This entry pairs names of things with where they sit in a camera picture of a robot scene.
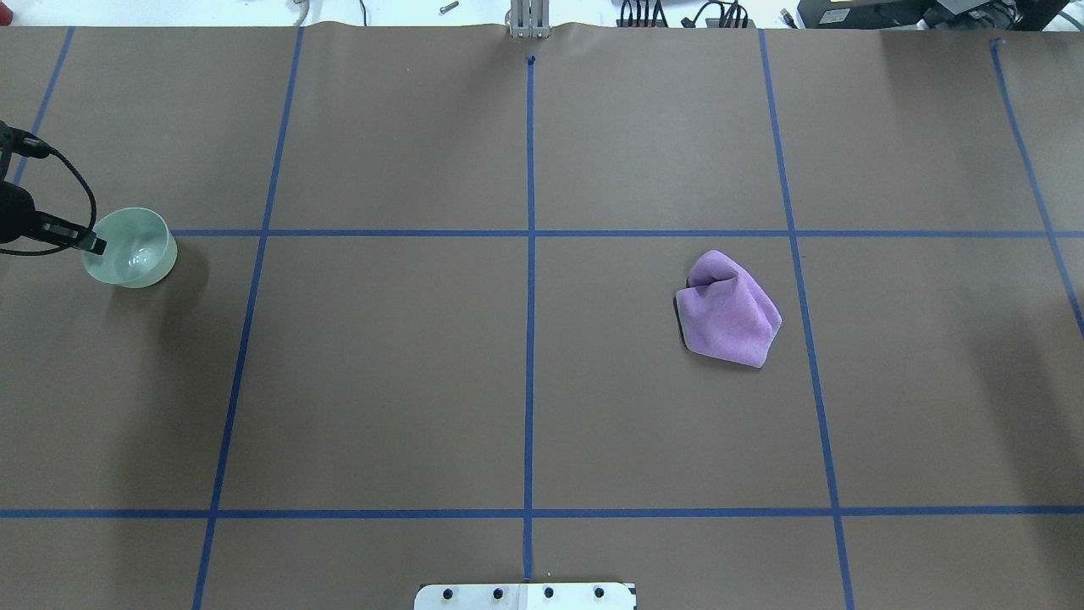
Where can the aluminium frame post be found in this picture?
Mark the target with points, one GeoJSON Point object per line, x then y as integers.
{"type": "Point", "coordinates": [529, 19]}

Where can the purple cloth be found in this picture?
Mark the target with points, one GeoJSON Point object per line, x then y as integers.
{"type": "Point", "coordinates": [725, 314]}

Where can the brown paper table mat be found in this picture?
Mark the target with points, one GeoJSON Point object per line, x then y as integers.
{"type": "Point", "coordinates": [422, 329]}

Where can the black monitor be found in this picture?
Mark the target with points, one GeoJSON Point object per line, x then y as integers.
{"type": "Point", "coordinates": [932, 15]}

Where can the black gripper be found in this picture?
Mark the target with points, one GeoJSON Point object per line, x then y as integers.
{"type": "Point", "coordinates": [14, 213]}

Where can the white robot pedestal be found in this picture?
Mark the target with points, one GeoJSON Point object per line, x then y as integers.
{"type": "Point", "coordinates": [575, 595]}

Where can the mint green bowl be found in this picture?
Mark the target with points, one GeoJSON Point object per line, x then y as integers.
{"type": "Point", "coordinates": [140, 250]}

